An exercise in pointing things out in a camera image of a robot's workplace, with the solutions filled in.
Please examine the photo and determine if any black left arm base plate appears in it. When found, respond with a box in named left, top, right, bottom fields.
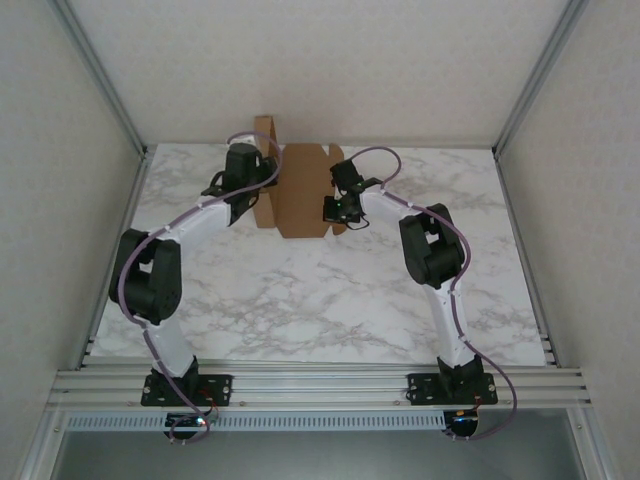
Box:
left=140, top=373, right=235, bottom=407

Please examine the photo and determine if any small black controller board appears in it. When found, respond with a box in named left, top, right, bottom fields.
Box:
left=442, top=409, right=484, bottom=441
left=164, top=412, right=211, bottom=441

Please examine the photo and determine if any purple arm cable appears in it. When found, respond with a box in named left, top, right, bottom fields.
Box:
left=344, top=145, right=521, bottom=444
left=113, top=130, right=284, bottom=445

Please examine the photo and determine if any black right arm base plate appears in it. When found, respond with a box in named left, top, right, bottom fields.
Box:
left=405, top=372, right=500, bottom=405

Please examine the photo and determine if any aluminium mounting rail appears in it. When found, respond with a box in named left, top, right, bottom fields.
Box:
left=47, top=359, right=594, bottom=414

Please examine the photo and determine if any aluminium side rail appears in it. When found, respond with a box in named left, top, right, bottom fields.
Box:
left=74, top=152, right=151, bottom=371
left=492, top=149, right=560, bottom=369

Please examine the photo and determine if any brown cardboard box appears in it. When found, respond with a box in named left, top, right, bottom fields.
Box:
left=252, top=115, right=346, bottom=240

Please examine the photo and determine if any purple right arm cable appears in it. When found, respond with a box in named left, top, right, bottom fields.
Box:
left=344, top=145, right=521, bottom=444

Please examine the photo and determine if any slotted grey cable duct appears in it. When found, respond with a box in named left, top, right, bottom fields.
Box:
left=64, top=412, right=447, bottom=431

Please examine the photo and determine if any aluminium frame post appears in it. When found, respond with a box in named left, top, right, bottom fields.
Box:
left=49, top=0, right=151, bottom=161
left=490, top=0, right=596, bottom=161

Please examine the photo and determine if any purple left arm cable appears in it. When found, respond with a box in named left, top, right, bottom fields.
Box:
left=113, top=130, right=284, bottom=445

